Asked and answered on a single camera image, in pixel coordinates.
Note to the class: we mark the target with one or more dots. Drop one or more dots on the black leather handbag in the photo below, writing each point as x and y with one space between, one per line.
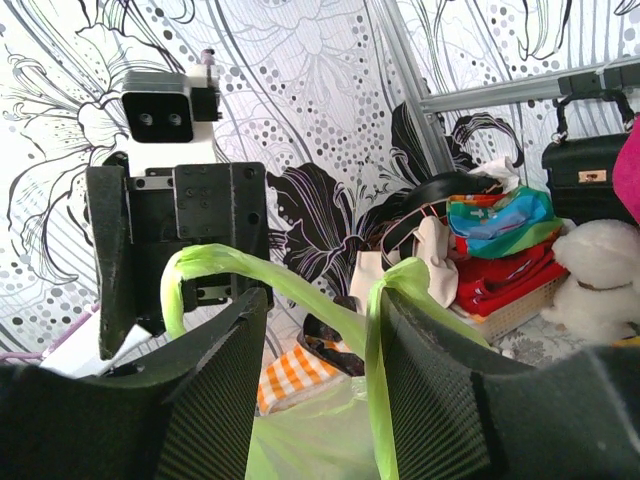
580 171

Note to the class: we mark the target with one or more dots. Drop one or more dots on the dark brown strap bag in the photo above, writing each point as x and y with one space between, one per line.
326 344

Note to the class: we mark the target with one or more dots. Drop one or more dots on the orange checkered cloth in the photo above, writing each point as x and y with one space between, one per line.
292 378

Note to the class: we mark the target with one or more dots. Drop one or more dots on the green plastic trash bag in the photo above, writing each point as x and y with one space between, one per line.
341 432

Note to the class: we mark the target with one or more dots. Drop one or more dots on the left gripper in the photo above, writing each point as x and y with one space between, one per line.
168 209

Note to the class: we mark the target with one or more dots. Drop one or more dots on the white fluffy plush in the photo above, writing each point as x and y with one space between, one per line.
599 300

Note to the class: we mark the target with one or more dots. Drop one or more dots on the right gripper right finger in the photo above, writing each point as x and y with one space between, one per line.
461 411

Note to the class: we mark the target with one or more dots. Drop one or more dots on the colourful folded clothes stack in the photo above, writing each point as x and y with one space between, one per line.
507 270

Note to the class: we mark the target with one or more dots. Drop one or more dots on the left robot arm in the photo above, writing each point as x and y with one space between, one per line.
76 353

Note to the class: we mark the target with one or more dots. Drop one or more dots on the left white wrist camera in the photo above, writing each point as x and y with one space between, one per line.
171 116

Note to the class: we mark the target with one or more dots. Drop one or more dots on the black brimmed hat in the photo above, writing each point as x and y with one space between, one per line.
442 186

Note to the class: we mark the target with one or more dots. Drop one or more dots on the magenta fabric bag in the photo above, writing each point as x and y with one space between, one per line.
625 174

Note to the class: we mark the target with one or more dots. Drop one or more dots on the cream canvas tote bag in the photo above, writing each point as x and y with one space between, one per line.
426 273

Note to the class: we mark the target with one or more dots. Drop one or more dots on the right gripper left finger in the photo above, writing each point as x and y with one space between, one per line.
183 411

